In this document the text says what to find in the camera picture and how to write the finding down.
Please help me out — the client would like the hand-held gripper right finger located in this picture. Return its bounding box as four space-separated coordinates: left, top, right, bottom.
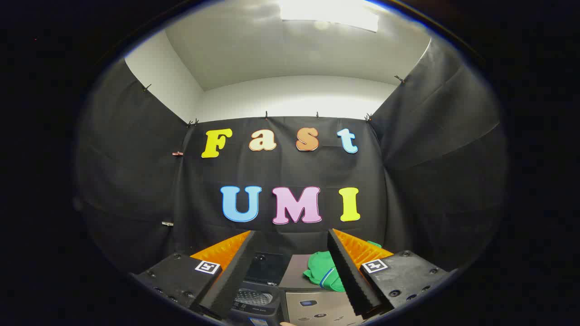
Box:
327 228 452 316

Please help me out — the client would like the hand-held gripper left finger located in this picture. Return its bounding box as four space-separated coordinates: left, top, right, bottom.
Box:
131 230 257 320

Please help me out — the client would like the green button shirt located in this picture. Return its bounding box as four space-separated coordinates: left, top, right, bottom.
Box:
303 240 383 292

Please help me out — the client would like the dark grey washing machine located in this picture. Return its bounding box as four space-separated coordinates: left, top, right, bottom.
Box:
227 251 292 326

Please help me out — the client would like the black backdrop cloth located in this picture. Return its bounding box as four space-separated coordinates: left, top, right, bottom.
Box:
75 36 508 277

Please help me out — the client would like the row of black clips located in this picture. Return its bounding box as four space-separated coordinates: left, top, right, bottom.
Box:
142 74 406 128

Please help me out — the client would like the ceiling light panel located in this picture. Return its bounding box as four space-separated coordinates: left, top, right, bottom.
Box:
278 0 379 33

